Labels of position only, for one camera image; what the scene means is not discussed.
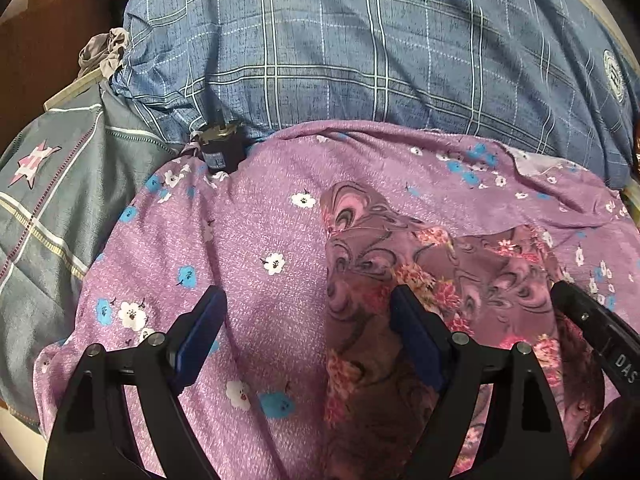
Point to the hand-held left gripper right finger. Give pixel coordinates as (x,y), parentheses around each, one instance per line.
(420,340)

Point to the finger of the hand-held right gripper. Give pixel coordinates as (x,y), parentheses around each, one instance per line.
(595,330)

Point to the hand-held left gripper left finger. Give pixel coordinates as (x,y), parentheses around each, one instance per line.
(197,340)

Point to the maroon floral garment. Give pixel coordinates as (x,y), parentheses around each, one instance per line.
(450,270)

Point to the person's right hand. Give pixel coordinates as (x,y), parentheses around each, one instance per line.
(607,435)

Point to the purple floral bed sheet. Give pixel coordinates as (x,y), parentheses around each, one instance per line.
(260,230)

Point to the grey star quilt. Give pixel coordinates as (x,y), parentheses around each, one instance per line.
(60,200)

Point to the white board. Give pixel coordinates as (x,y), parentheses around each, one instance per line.
(70,92)

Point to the grey lilac cloth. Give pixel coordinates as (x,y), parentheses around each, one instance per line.
(105,52)

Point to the dark red headboard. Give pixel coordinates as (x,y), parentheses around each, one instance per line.
(40,60)

